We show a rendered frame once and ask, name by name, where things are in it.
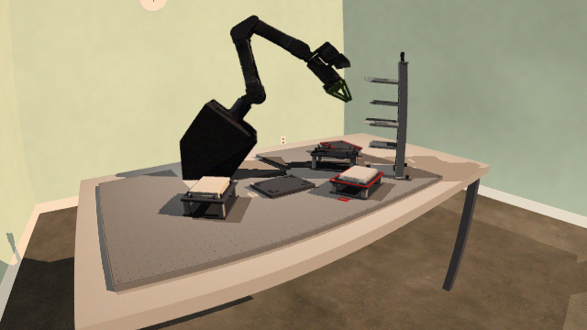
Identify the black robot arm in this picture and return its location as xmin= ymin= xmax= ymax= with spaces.
xmin=212 ymin=15 xmax=351 ymax=133

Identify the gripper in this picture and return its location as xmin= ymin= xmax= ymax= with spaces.
xmin=316 ymin=66 xmax=352 ymax=103

